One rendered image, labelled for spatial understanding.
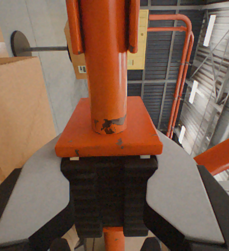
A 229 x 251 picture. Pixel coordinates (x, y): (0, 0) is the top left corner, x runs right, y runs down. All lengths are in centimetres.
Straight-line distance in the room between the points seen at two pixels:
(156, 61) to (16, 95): 1093
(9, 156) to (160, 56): 1098
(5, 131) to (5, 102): 3
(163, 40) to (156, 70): 178
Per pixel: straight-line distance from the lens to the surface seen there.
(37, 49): 224
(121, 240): 19
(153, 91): 1170
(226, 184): 214
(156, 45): 1092
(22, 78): 27
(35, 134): 29
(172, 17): 792
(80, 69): 204
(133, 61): 748
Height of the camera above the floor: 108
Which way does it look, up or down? level
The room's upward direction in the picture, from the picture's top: 89 degrees clockwise
